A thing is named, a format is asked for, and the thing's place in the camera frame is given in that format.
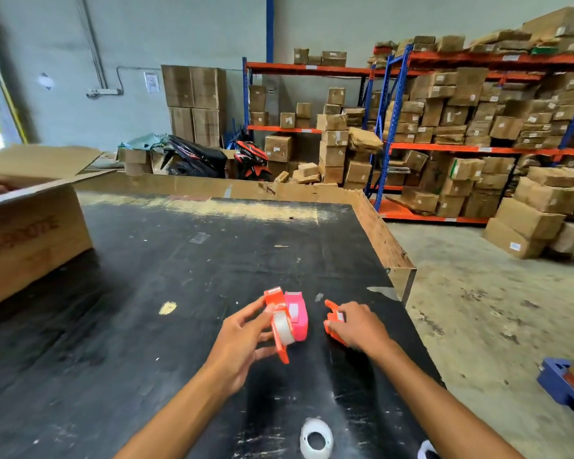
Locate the large open cardboard box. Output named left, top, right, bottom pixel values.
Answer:
left=0, top=144, right=117, bottom=314

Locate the white tape roll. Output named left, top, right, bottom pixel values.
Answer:
left=300, top=418, right=335, bottom=459

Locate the orange tape dispenser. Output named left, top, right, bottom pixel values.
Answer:
left=323, top=299, right=349, bottom=348
left=263, top=287, right=300, bottom=365

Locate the person's right forearm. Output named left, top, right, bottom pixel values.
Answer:
left=371, top=339, right=524, bottom=459

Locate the person's right hand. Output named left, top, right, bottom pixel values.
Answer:
left=324, top=301, right=394, bottom=357

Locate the person's left forearm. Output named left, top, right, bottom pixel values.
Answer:
left=114, top=370, right=240, bottom=459

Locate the blue orange shelving rack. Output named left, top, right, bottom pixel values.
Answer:
left=242, top=56, right=379, bottom=188
left=369, top=42, right=574, bottom=226

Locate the blue steel pillar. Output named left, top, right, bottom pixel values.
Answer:
left=266, top=0, right=275, bottom=63

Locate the tall brown cardboard box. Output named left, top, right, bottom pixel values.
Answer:
left=168, top=107, right=196, bottom=144
left=192, top=108, right=226, bottom=149
left=161, top=65, right=195, bottom=109
left=190, top=66, right=227, bottom=111

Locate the blue plastic pallet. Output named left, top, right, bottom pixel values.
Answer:
left=537, top=357, right=574, bottom=422

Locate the group of shelved cardboard boxes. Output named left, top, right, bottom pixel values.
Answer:
left=367, top=6, right=574, bottom=219
left=248, top=47, right=384, bottom=191

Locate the pile of labelled cardboard boxes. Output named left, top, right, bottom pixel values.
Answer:
left=482, top=166, right=574, bottom=260

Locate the person's left hand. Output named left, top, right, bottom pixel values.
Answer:
left=205, top=295, right=279, bottom=393

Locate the grey wall conduit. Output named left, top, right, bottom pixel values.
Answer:
left=79, top=0, right=125, bottom=99

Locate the clear tape roll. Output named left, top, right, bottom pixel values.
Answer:
left=271, top=310, right=295, bottom=345

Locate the pink tape dispenser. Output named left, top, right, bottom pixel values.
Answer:
left=284, top=290, right=310, bottom=344

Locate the red black motor scooter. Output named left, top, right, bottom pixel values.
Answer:
left=233, top=139, right=273, bottom=182

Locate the low brown cardboard box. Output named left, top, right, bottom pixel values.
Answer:
left=118, top=147, right=155, bottom=177

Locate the green tarp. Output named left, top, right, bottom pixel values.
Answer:
left=119, top=133, right=169, bottom=152

